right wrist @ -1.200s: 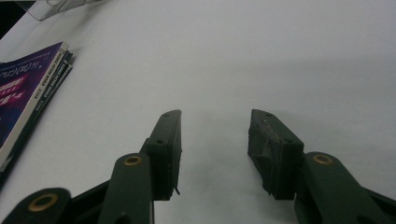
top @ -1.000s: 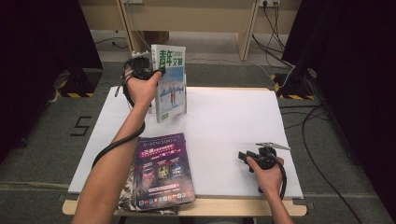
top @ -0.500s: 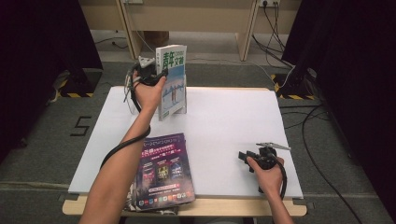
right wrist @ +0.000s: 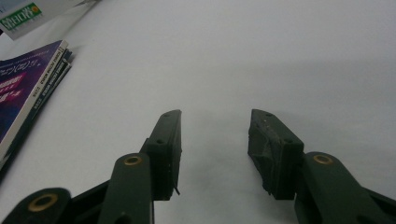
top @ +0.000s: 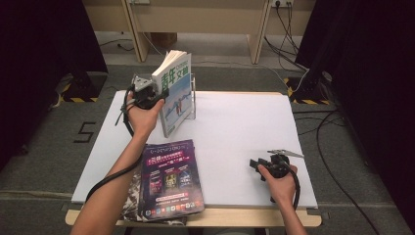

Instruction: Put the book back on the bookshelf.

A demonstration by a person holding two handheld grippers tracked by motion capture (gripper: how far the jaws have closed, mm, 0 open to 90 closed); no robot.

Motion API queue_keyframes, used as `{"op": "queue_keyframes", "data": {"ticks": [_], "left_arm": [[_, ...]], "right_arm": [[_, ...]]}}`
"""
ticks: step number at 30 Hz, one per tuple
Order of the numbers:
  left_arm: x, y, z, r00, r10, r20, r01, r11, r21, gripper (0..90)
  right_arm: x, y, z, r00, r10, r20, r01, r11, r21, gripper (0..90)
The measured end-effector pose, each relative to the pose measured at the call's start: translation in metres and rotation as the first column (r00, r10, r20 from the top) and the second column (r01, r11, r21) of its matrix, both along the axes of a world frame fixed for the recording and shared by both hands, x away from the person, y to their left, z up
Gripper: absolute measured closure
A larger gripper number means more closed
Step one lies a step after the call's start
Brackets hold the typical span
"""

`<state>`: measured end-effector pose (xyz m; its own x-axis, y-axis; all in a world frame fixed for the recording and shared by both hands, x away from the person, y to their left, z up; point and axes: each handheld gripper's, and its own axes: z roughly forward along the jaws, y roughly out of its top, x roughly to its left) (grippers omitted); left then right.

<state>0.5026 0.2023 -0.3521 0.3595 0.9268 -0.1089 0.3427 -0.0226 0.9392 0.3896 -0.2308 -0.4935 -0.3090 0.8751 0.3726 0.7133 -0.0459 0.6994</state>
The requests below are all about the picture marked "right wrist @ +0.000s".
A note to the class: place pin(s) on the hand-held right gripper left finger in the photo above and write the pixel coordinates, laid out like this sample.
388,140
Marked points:
165,149

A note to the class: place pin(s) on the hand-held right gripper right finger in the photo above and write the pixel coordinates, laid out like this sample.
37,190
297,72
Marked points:
274,155

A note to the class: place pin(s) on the dark illustrated magazine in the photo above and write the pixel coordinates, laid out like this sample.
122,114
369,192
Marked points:
58,74

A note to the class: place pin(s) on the magazine with purple back cover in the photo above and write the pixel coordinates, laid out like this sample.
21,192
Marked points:
18,81

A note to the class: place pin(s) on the white book with picture grid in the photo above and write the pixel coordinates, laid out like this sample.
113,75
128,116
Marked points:
56,9

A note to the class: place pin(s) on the white table cover sheet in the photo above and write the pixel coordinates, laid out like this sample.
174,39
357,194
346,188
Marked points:
249,62

